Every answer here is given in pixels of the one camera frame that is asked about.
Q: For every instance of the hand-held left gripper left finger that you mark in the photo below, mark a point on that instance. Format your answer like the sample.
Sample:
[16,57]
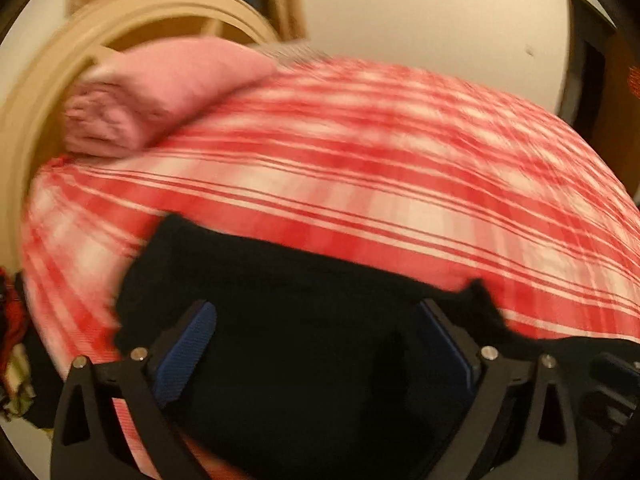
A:
[192,340]

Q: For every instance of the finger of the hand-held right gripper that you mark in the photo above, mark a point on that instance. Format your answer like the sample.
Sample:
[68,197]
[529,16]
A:
[607,410]
[617,366]

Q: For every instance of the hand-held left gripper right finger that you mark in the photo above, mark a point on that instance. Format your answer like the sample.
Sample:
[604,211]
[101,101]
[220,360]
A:
[447,345]

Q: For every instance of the black pants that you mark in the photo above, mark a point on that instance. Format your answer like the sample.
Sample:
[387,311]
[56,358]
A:
[300,340]

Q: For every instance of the black cloth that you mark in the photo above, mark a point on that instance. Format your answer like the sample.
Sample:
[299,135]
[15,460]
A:
[42,375]

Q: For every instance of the red cloth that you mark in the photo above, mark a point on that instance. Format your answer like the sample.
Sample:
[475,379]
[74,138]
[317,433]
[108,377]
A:
[12,315]

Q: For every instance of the plaid fringed scarf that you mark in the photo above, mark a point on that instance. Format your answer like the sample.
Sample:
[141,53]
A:
[15,385]

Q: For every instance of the red plaid bed sheet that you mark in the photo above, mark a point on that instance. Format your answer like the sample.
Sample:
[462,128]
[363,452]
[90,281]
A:
[350,185]

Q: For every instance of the folded pink blanket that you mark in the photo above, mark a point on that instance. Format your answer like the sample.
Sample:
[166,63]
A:
[165,95]

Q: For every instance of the cream wooden headboard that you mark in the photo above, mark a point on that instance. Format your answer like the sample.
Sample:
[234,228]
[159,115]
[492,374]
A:
[30,125]

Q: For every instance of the dark wooden door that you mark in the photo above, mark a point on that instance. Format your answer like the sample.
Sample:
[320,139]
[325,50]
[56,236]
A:
[590,70]

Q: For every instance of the grey textured cloth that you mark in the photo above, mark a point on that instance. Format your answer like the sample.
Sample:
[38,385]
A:
[295,52]

